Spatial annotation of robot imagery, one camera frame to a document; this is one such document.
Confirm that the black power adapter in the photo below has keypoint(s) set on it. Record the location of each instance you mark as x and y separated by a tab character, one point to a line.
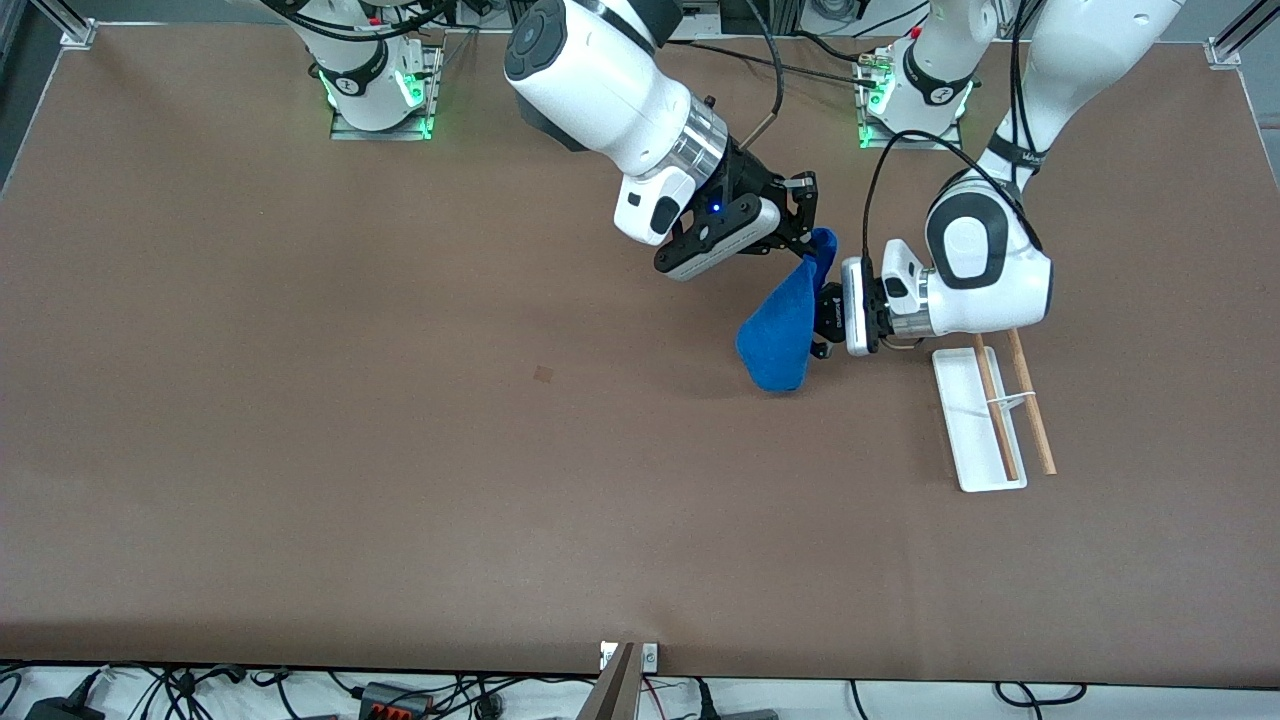
65	708

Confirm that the aluminium corner profile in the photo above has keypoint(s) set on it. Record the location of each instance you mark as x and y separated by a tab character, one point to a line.
78	35
1225	48

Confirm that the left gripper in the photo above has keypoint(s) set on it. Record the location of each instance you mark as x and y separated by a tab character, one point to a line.
879	304

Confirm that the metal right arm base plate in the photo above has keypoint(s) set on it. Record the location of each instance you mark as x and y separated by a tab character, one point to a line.
400	133

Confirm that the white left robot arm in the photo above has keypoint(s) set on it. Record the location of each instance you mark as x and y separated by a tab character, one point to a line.
985	260

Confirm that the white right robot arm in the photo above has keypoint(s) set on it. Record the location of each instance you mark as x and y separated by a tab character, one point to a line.
600	80

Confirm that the white rack with wooden rods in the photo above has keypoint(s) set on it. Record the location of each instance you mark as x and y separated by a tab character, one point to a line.
965	420

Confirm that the silver pole bracket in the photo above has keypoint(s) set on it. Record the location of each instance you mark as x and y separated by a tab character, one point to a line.
650	657

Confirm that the black power strip orange switches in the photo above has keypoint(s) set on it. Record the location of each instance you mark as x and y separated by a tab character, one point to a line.
395	700

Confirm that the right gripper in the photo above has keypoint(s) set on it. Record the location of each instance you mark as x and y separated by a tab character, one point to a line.
748	178

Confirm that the blue towel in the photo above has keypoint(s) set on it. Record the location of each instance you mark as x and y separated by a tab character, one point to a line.
780	340

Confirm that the grey camera pole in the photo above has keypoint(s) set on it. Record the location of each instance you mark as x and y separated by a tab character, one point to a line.
610	695

